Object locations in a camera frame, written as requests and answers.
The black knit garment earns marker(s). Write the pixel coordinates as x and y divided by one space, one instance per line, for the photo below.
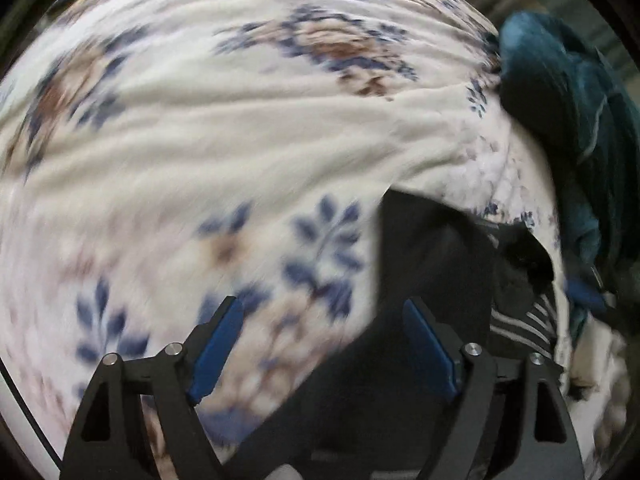
425 260

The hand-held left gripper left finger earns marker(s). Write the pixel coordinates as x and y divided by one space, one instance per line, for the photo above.
220 345

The floral printed blanket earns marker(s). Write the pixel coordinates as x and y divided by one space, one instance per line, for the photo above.
200 135

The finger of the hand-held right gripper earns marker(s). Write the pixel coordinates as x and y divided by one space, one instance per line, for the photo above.
584 296

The teal cloth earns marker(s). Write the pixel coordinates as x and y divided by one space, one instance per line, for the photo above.
550 85

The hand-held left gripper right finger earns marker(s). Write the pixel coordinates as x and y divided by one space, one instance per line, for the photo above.
430 345

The black white striped cloth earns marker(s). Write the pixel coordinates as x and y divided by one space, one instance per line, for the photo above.
525 325

